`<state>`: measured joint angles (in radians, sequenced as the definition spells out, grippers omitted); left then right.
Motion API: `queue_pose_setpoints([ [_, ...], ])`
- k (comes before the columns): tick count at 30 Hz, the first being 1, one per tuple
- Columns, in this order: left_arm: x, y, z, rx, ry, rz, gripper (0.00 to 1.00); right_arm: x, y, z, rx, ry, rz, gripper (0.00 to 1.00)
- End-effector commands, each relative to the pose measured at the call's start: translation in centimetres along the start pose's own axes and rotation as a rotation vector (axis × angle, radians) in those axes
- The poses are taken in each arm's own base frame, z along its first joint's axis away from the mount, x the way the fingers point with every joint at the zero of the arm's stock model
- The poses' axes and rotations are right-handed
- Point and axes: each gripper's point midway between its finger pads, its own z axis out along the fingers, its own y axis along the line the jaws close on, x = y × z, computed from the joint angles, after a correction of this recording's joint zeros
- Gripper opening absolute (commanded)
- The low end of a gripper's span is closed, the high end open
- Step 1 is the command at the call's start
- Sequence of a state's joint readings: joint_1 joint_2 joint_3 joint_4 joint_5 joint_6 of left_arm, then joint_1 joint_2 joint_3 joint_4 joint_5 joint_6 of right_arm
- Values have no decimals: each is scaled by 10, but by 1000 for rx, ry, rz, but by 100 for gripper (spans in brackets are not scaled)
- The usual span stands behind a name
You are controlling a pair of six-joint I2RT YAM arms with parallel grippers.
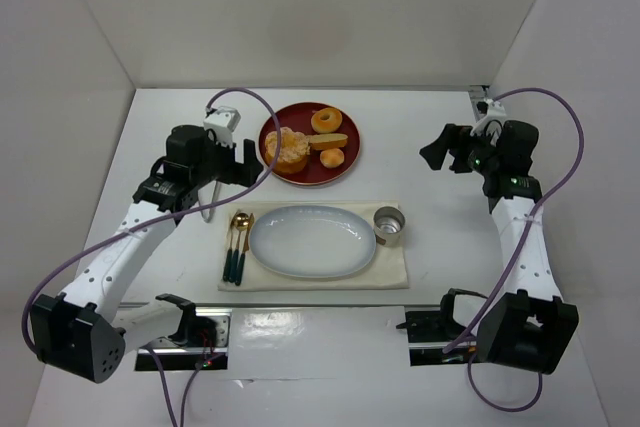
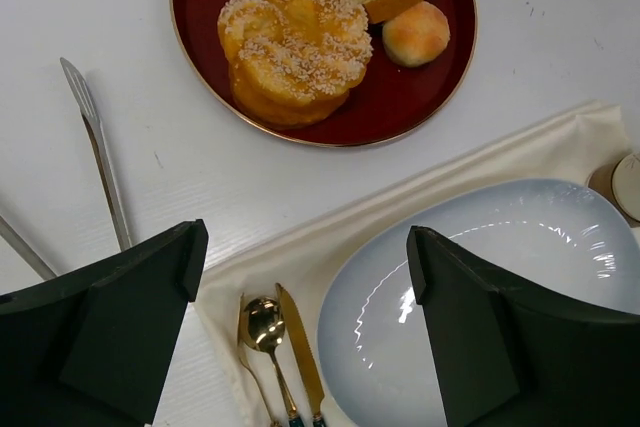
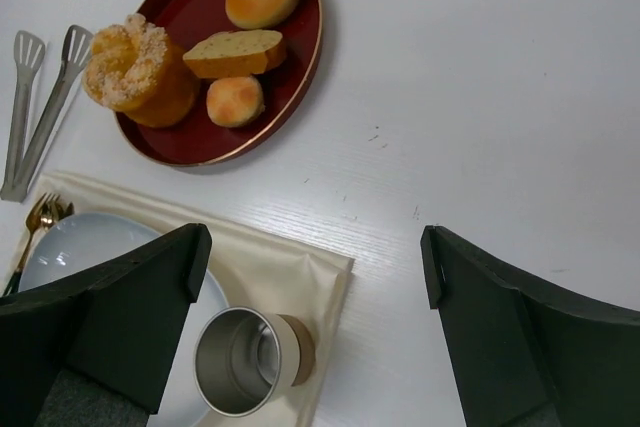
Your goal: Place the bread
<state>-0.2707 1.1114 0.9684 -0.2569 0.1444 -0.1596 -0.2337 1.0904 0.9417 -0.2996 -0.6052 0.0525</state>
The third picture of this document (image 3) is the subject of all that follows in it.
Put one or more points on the small round bun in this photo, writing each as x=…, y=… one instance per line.
x=234, y=101

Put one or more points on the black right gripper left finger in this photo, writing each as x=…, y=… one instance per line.
x=96, y=348

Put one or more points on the pale blue oval plate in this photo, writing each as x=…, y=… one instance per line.
x=87, y=239

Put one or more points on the steel cup with cork base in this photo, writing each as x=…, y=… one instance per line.
x=244, y=359

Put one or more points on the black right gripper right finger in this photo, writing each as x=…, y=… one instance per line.
x=525, y=351

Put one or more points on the orange round cake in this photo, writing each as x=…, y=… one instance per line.
x=174, y=97

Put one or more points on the cream cloth placemat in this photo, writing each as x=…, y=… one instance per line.
x=255, y=269

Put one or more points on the sugared twisted donut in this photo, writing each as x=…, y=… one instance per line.
x=127, y=63

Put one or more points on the sliced bread loaf piece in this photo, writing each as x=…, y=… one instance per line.
x=237, y=54

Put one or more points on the dark red round tray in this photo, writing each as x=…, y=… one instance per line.
x=196, y=140

